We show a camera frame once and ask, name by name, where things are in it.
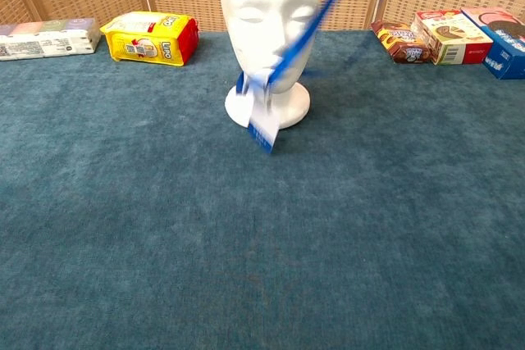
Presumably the blue pink Oreo box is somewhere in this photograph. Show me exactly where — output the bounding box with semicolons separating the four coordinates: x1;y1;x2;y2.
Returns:
460;7;525;80

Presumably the cream red wafer box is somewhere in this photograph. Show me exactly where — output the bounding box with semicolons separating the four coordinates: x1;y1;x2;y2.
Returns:
410;8;494;66

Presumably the blue lanyard with white badge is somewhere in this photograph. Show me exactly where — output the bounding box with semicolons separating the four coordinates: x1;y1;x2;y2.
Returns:
235;0;390;155

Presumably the multicolour smiley tissue pack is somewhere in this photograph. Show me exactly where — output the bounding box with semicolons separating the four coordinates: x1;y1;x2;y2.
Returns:
0;17;102;62

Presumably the yellow Lipo biscuit bag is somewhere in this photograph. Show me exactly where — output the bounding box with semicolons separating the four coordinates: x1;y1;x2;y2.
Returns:
99;11;200;67

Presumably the teal carpet table cover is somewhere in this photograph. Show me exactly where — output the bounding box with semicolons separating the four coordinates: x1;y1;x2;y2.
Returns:
0;30;525;350

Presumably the brown chocolate cookie pack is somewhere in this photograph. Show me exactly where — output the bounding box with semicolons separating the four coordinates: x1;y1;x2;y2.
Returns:
371;20;432;65

